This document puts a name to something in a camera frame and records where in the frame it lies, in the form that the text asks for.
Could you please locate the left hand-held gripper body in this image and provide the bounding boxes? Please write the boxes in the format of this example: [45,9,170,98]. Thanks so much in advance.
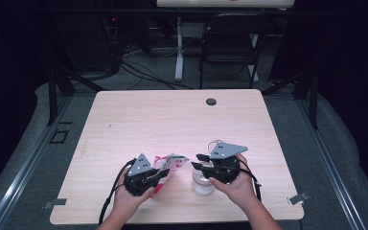
[123,152,160,197]

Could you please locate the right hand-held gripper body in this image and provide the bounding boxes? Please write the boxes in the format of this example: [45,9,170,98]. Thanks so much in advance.
[202,141,249,185]

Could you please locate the pink and white plastic bag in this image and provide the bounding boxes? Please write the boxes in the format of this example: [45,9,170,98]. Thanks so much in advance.
[149,152,191,198]

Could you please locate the glass jar with hinged lid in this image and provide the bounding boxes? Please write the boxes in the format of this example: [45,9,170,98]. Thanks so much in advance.
[191,139,224,196]

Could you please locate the person's left hand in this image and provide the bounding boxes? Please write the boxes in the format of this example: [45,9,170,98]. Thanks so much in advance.
[112,168,156,219]

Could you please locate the person's right hand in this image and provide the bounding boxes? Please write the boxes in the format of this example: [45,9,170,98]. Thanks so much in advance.
[208,153,259,209]

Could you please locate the grey tape piece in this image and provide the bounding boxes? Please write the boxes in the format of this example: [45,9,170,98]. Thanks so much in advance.
[287,191,310,206]
[43,197,68,210]

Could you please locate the black metal stand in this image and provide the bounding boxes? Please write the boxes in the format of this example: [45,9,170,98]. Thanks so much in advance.
[262,66,320,130]
[46,61,107,127]

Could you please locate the black folding chair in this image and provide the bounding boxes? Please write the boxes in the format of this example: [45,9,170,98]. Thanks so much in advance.
[198,12,271,90]

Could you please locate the dark computer case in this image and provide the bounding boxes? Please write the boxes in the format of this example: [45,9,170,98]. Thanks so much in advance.
[58,12,123,73]

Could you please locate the white desk with white legs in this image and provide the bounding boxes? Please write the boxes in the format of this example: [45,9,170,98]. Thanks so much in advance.
[156,0,297,82]

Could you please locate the left hand-held gripper cable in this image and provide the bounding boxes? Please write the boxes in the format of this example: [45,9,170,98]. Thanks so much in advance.
[98,158,137,226]

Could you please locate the hand-held gripper cable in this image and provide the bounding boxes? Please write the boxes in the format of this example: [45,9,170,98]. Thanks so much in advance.
[236,158,264,203]
[98,158,137,226]

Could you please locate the right hand-held gripper cable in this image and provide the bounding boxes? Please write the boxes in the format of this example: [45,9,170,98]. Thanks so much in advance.
[236,158,264,203]

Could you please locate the black floor cables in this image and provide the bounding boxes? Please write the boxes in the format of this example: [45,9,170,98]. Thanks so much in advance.
[118,59,195,91]

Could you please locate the metal floor rail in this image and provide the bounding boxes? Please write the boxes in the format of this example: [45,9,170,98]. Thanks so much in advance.
[295,99,368,230]
[0,95,74,230]

